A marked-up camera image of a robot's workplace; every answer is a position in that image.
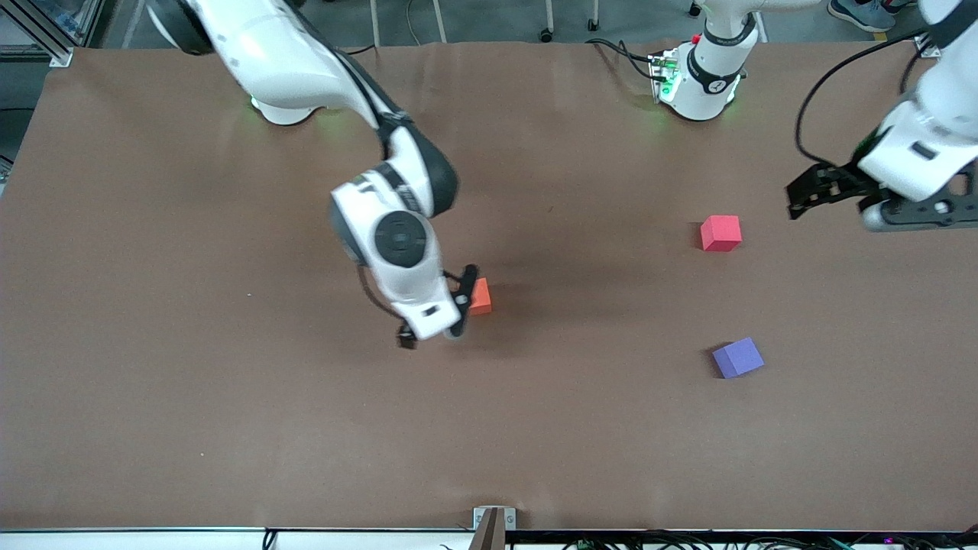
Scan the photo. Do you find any red cube block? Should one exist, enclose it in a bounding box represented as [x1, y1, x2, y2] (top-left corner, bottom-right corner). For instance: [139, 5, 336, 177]
[700, 215, 743, 253]

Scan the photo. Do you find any silver camera mount bracket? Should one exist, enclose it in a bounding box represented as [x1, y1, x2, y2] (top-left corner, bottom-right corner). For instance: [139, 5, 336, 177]
[473, 506, 517, 532]

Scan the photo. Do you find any black left base cable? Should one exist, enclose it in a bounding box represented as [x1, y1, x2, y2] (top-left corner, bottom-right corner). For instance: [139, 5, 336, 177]
[587, 37, 659, 82]

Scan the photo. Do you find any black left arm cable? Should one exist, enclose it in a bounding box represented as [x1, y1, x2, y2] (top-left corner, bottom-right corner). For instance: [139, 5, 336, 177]
[795, 29, 931, 167]

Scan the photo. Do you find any grey blue sneaker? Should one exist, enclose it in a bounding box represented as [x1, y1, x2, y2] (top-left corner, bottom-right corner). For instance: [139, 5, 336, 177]
[827, 0, 893, 34]

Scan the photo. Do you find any purple cube block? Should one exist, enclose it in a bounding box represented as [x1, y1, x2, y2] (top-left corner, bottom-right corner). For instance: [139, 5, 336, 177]
[711, 337, 765, 380]

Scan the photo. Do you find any brown paper table cover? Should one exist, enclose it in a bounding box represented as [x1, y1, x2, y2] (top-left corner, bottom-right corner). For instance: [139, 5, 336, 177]
[0, 40, 978, 532]

